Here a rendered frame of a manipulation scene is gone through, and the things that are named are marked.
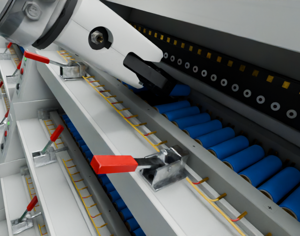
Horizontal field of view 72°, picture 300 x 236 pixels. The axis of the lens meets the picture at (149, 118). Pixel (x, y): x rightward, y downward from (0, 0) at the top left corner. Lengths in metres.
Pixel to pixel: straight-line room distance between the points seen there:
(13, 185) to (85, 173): 0.32
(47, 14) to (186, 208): 0.19
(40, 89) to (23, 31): 0.43
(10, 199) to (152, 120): 0.51
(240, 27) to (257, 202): 0.13
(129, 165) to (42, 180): 0.31
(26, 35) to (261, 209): 0.22
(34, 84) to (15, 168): 0.26
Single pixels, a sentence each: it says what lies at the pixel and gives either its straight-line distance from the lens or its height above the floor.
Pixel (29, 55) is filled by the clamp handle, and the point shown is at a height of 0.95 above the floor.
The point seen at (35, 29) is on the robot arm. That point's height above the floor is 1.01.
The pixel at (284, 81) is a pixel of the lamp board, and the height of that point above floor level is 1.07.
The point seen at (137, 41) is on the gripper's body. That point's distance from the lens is 0.20.
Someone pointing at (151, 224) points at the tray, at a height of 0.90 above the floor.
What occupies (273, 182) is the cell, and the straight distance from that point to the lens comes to 0.23.
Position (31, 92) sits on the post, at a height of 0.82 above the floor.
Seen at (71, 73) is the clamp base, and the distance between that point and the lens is 0.40.
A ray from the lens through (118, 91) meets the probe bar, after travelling 0.31.
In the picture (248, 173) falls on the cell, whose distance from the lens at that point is 0.22.
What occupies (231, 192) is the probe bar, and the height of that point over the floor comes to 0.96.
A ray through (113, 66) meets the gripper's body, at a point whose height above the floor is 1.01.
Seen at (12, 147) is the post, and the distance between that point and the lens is 0.68.
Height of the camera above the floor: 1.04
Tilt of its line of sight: 16 degrees down
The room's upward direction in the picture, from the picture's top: 26 degrees clockwise
